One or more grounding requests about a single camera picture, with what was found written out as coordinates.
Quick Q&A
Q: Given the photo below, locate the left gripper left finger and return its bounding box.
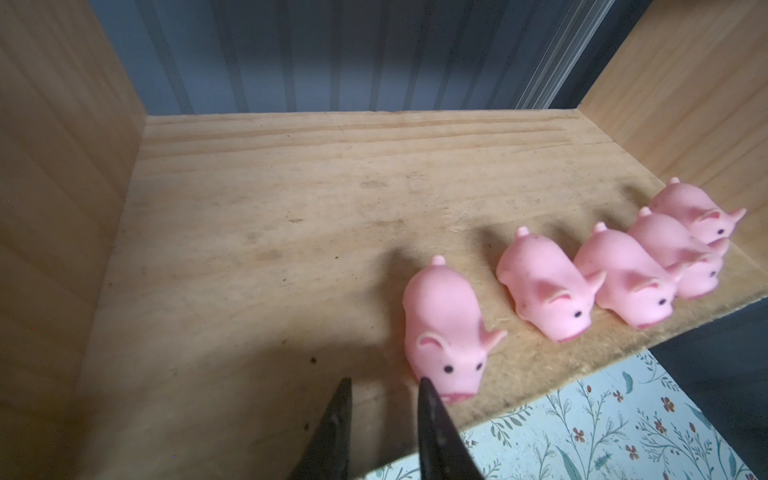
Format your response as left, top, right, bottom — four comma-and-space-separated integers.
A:
289, 377, 353, 480

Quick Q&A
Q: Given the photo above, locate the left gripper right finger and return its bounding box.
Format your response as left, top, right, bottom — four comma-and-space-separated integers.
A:
417, 377, 484, 480

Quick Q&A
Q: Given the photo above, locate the pink toy pig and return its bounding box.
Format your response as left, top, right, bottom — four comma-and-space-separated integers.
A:
627, 206, 730, 300
402, 255, 508, 404
649, 177, 747, 244
496, 226, 607, 343
574, 222, 690, 330

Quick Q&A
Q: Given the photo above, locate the pink toy pig bottom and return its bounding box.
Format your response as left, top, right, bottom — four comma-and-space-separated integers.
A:
574, 222, 690, 330

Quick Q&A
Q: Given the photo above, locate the wooden two-tier shelf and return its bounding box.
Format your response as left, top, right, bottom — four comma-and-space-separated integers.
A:
1, 1, 767, 479

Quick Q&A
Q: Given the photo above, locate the floral patterned table mat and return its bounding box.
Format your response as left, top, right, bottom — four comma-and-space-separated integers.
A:
362, 349, 760, 480

